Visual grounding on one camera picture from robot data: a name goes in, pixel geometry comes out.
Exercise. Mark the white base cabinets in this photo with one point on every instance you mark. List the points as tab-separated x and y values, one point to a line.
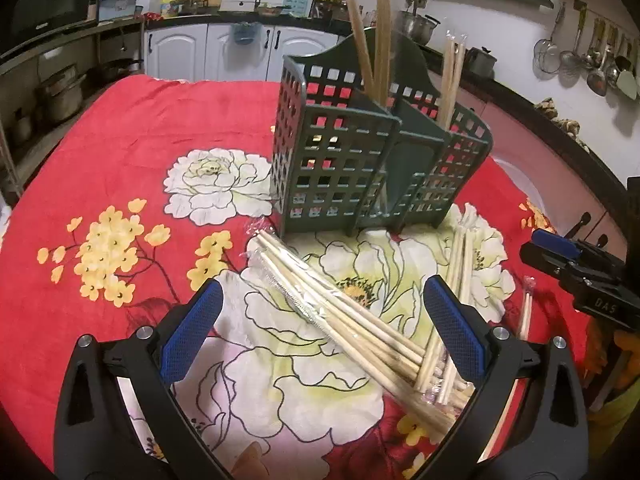
175	50

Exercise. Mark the pile of ginger roots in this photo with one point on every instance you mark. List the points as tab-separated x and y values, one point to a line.
565	127

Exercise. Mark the bunch of chopsticks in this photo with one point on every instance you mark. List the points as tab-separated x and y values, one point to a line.
320	290

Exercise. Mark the red floral blanket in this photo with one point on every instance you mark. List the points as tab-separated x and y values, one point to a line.
100	160

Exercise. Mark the chopstick pair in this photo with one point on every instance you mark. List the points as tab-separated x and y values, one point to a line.
384	45
526	310
450	85
359	45

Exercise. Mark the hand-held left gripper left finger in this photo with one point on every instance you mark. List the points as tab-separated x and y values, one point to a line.
192	332

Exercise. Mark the steel skimmer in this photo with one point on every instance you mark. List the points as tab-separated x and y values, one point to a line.
571	57

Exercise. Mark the steel ladle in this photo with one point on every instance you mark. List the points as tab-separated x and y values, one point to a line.
597	82

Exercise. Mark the blue plastic basket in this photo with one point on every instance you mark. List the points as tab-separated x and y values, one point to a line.
119	6

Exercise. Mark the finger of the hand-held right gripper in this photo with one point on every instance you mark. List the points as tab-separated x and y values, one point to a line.
552	240
550	260

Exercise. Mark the black microwave oven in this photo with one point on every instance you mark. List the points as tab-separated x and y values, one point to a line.
45	0

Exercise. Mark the black frying pan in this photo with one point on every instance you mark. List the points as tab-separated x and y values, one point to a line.
120	70

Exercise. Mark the dark green utensil holder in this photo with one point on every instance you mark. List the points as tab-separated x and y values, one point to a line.
325	160

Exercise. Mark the large steel stockpot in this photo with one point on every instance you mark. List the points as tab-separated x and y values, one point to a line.
417	27

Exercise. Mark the blue hanging bin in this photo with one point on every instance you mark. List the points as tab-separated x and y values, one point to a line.
246	34

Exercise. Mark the black kitchen countertop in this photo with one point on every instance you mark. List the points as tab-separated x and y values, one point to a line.
607	170

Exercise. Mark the metal shelf rack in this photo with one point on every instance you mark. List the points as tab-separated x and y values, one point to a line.
50	46

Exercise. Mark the pale green spatula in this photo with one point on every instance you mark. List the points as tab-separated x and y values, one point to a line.
626	85

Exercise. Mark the pink base cabinets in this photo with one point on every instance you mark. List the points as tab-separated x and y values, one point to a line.
550	175

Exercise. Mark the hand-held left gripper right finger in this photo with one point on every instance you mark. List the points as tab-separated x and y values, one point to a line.
457	332

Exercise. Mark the stacked old pots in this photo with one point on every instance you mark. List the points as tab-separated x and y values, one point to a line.
62	95

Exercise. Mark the blue knife holder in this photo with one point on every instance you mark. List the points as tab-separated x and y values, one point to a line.
299	2

